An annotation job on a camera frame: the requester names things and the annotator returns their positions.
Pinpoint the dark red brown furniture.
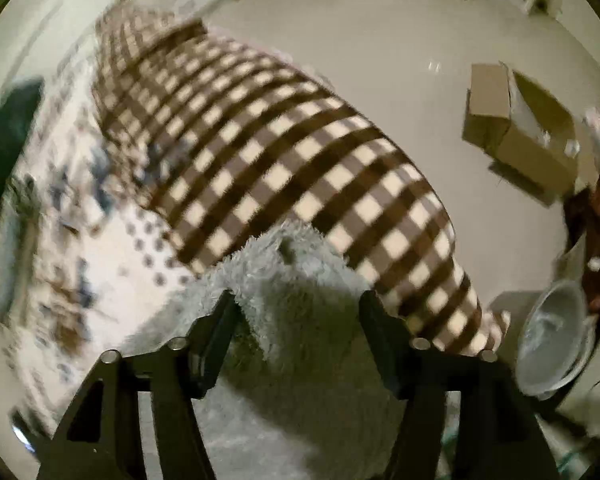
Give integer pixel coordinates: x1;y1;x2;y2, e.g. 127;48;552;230
562;170;600;321

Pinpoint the dark green cloth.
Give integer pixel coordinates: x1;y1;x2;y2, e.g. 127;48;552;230
0;77;46;241

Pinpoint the white patterned bed sheet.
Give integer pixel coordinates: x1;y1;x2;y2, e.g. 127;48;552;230
0;60;206;431

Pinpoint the brown checkered blanket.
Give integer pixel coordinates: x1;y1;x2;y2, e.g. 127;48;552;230
92;7;511;356

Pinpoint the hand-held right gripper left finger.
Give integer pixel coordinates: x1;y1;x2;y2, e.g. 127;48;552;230
36;290;242;480

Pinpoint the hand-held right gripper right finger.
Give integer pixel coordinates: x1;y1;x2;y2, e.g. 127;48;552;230
358;290;561;480

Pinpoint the white plastic basin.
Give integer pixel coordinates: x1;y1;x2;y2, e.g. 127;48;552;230
515;280;598;401

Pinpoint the light blue fluffy towel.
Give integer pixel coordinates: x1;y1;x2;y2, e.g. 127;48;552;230
145;220;456;480

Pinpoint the open cardboard box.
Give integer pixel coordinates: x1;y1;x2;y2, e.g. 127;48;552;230
462;62;593;196

